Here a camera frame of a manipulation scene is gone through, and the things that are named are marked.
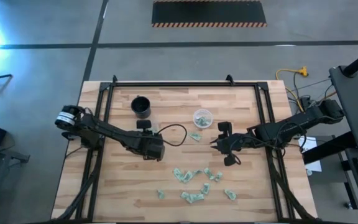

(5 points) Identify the grey side desk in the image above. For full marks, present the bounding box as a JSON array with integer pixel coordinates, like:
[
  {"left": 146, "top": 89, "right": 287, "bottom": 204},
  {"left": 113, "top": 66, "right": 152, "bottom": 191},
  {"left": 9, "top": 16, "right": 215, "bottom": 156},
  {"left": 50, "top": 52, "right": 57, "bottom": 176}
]
[{"left": 328, "top": 63, "right": 358, "bottom": 151}]

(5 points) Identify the black hazard striped floor mat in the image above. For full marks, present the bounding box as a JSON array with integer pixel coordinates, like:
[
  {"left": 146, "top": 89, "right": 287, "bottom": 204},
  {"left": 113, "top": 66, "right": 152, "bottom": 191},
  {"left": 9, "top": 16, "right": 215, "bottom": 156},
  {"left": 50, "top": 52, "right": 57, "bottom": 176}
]
[{"left": 151, "top": 0, "right": 268, "bottom": 28}]

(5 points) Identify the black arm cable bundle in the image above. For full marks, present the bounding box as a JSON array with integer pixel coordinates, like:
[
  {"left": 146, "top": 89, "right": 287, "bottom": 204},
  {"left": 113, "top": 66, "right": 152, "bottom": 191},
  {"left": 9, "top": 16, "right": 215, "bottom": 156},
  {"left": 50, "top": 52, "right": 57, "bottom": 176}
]
[
  {"left": 54, "top": 146, "right": 104, "bottom": 222},
  {"left": 268, "top": 149, "right": 318, "bottom": 222}
]

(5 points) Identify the yellow extension cord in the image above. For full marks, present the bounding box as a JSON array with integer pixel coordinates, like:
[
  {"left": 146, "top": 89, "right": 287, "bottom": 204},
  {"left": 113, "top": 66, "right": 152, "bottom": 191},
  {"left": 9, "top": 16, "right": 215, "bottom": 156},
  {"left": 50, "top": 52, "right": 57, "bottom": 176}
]
[{"left": 275, "top": 65, "right": 309, "bottom": 113}]

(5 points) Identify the black camera cable loop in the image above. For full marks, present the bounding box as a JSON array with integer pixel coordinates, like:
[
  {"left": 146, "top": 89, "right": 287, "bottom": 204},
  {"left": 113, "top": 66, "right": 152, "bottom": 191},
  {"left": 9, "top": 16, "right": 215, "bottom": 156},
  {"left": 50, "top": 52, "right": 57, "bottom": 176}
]
[{"left": 157, "top": 123, "right": 188, "bottom": 147}]

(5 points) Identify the black desk beam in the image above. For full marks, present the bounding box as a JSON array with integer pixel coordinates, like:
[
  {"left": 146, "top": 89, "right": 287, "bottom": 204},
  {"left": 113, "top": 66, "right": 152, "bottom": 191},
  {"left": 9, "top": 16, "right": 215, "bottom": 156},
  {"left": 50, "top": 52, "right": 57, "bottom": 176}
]
[{"left": 301, "top": 130, "right": 357, "bottom": 166}]

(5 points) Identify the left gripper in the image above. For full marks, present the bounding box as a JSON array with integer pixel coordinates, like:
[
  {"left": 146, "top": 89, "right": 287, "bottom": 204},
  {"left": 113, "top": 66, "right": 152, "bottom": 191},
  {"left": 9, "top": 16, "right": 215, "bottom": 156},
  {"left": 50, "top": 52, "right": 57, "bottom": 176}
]
[{"left": 124, "top": 119, "right": 166, "bottom": 162}]

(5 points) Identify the black mug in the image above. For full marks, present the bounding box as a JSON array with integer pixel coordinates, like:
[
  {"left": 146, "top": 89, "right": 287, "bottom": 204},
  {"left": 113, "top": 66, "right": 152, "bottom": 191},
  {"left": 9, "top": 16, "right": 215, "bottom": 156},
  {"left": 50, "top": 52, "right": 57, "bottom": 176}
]
[{"left": 130, "top": 95, "right": 152, "bottom": 119}]

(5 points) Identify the grey equipment stand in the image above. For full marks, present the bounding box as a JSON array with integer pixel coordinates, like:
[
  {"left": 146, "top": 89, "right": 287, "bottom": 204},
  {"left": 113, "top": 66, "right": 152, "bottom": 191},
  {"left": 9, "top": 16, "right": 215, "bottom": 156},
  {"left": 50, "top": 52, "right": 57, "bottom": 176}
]
[{"left": 0, "top": 139, "right": 31, "bottom": 187}]

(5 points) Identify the black aluminium table frame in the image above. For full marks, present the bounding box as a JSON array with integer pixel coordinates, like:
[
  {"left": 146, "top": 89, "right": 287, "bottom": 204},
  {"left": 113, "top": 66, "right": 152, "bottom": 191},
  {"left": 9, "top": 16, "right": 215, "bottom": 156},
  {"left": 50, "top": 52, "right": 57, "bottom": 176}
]
[{"left": 75, "top": 74, "right": 295, "bottom": 222}]

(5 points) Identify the clear plastic container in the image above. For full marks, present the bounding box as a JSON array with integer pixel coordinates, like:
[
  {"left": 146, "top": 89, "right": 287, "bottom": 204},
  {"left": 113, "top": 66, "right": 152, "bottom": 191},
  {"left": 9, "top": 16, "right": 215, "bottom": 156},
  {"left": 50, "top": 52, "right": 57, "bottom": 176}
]
[
  {"left": 149, "top": 119, "right": 161, "bottom": 134},
  {"left": 192, "top": 108, "right": 214, "bottom": 129}
]

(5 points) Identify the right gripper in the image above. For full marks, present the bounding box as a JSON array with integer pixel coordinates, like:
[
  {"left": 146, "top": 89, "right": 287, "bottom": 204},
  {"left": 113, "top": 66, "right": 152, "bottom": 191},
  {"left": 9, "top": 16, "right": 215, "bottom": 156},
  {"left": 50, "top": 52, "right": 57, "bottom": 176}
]
[{"left": 209, "top": 121, "right": 245, "bottom": 167}]

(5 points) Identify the white paper sheet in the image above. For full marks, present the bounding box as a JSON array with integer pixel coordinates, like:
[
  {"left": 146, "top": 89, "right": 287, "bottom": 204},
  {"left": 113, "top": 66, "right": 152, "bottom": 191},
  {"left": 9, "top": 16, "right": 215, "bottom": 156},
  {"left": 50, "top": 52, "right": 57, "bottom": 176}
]
[{"left": 297, "top": 136, "right": 323, "bottom": 174}]

